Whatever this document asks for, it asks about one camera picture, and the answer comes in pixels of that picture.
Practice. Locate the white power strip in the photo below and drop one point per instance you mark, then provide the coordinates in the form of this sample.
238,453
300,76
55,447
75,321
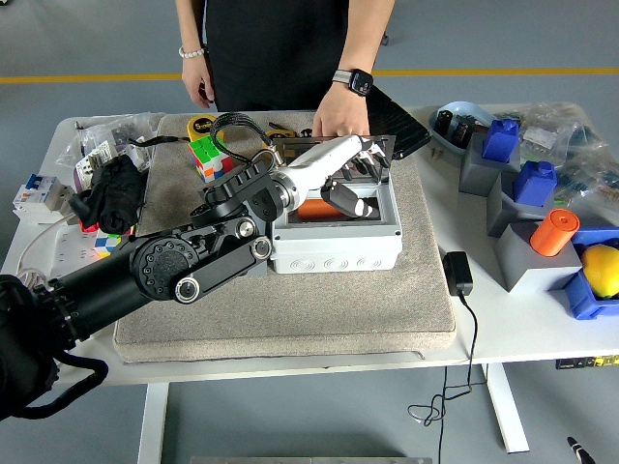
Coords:
72,246

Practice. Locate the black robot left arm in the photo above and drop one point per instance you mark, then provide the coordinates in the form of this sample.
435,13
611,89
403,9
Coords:
159,263

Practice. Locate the blue plastic bin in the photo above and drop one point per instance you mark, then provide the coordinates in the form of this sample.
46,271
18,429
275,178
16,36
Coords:
582,299

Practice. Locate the yellow lemon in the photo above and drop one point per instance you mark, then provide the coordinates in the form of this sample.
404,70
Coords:
602,270

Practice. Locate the light blue bowl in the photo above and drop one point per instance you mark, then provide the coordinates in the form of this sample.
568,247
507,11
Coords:
452,146

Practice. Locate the clear plastic bags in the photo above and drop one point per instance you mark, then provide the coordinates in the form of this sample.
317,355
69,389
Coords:
97,128

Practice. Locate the clear bag of parts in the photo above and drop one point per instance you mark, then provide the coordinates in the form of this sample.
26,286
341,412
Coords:
546,130

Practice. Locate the person's left hand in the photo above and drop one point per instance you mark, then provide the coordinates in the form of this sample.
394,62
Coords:
341,116

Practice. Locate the clear bag of dark components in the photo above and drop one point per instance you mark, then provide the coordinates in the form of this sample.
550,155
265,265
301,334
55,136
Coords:
595,169

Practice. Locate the black power adapter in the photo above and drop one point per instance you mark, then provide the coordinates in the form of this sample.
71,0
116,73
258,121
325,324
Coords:
457,273

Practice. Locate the black hard case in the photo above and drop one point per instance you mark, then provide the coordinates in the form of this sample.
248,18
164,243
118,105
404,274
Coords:
401,125

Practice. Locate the small Rubik's cube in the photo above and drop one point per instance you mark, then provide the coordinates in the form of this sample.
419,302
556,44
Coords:
106,244

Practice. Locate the white breaker in purple package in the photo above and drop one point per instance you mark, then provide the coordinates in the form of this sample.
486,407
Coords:
99,154

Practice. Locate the blue bottle-shaped block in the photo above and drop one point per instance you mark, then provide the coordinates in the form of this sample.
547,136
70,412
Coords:
500,142
532,186

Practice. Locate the black table height controller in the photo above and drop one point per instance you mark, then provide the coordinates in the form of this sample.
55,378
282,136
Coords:
587,362

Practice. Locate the person's left forearm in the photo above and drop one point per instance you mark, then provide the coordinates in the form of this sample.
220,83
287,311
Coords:
362,38

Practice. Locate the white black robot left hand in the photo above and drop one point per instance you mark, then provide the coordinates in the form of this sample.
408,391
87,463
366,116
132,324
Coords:
329,154

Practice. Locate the small black plug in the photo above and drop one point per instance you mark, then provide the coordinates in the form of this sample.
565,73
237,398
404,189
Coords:
445,121
465,133

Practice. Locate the small metal bolt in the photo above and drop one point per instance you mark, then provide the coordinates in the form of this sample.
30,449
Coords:
437,153

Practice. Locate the orange cylinder battery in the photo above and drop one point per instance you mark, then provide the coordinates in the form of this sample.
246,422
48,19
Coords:
312,209
551,237

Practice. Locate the grey holder block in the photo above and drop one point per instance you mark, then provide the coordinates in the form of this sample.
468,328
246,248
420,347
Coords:
503,212
476,179
527,270

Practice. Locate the black cloth bundle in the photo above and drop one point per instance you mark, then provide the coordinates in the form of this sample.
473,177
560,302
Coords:
116,193

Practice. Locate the person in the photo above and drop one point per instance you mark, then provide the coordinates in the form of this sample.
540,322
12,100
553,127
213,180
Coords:
280,48

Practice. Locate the yellow black tape measure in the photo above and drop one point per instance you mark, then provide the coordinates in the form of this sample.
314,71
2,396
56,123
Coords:
289,134
198,126

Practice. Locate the person's right forearm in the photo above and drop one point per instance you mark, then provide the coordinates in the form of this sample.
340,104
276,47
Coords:
191,24

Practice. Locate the person's right hand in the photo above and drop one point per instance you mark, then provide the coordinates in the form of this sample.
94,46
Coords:
198,79

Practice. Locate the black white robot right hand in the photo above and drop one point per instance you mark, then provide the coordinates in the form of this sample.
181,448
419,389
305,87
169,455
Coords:
580,452

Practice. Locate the white blue circuit breaker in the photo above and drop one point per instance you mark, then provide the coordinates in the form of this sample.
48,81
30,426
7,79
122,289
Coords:
34,193

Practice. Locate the grey electrical box with lid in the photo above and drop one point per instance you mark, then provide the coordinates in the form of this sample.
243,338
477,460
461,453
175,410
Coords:
333,246

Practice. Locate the large Rubik's cube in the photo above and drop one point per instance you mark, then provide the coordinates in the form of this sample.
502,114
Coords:
208,159

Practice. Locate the black smart watch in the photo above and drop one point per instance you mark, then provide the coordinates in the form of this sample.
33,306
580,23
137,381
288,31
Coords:
360,82

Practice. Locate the grey-brown mat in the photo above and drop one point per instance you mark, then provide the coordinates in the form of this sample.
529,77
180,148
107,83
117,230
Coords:
290,309

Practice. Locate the small black clip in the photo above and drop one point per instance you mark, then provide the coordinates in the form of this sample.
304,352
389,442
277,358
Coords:
306,132

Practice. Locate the white table leg with foot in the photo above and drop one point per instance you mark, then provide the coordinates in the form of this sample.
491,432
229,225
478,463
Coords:
502,396

